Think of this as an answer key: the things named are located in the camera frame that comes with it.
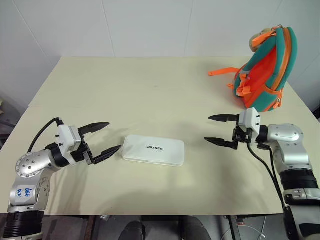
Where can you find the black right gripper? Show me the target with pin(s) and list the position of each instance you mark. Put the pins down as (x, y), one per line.
(240, 136)

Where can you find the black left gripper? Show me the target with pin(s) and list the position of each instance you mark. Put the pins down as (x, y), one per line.
(87, 152)

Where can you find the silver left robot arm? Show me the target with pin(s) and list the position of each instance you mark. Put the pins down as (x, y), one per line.
(32, 165)

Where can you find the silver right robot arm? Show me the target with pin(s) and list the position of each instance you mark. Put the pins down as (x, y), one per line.
(292, 147)

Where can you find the white rectangular case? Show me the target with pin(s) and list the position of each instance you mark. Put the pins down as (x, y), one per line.
(153, 150)

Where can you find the teal and orange backpack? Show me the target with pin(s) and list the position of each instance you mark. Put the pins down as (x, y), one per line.
(287, 52)

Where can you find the white handwritten label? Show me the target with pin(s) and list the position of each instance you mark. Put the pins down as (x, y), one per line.
(24, 194)

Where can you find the dark rounded shape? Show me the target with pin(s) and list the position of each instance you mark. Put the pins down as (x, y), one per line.
(131, 231)

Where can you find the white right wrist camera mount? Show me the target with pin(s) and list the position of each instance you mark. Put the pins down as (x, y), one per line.
(250, 120)

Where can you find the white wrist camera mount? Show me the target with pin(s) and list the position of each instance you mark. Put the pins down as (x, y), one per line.
(250, 120)
(65, 140)

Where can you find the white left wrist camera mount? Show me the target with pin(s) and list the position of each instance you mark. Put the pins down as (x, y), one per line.
(65, 140)

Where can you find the black metal table frame bar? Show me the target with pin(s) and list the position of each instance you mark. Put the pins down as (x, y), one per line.
(88, 227)
(233, 228)

